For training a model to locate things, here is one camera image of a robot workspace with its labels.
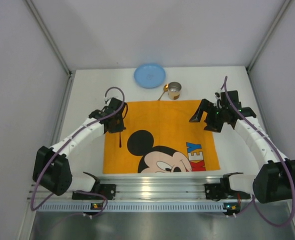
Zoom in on gold fork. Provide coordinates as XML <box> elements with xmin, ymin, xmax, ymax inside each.
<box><xmin>119</xmin><ymin>132</ymin><xmax>122</xmax><ymax>148</ymax></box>

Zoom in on gold spoon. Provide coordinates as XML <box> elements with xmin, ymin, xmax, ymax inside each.
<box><xmin>157</xmin><ymin>83</ymin><xmax>169</xmax><ymax>101</ymax></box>

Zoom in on orange Mickey Mouse placemat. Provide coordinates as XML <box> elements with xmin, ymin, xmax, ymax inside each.
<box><xmin>103</xmin><ymin>100</ymin><xmax>220</xmax><ymax>174</ymax></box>

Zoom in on blue plate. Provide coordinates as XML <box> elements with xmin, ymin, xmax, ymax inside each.
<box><xmin>133</xmin><ymin>63</ymin><xmax>166</xmax><ymax>89</ymax></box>

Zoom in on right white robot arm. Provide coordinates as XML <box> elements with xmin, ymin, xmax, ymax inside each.
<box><xmin>189</xmin><ymin>90</ymin><xmax>295</xmax><ymax>204</ymax></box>

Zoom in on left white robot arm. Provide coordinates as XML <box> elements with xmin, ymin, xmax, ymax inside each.
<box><xmin>32</xmin><ymin>97</ymin><xmax>128</xmax><ymax>196</ymax></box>

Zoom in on metal cup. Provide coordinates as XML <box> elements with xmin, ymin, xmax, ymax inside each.
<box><xmin>167</xmin><ymin>81</ymin><xmax>182</xmax><ymax>100</ymax></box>

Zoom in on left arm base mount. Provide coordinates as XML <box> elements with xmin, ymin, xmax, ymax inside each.
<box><xmin>72</xmin><ymin>183</ymin><xmax>117</xmax><ymax>200</ymax></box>

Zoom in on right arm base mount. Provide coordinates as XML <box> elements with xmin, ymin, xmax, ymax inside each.
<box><xmin>204</xmin><ymin>183</ymin><xmax>251</xmax><ymax>202</ymax></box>

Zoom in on aluminium rail base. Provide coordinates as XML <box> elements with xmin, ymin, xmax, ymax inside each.
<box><xmin>28</xmin><ymin>176</ymin><xmax>295</xmax><ymax>201</ymax></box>

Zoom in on slotted cable duct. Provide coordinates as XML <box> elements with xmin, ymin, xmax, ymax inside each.
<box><xmin>38</xmin><ymin>201</ymin><xmax>232</xmax><ymax>213</ymax></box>

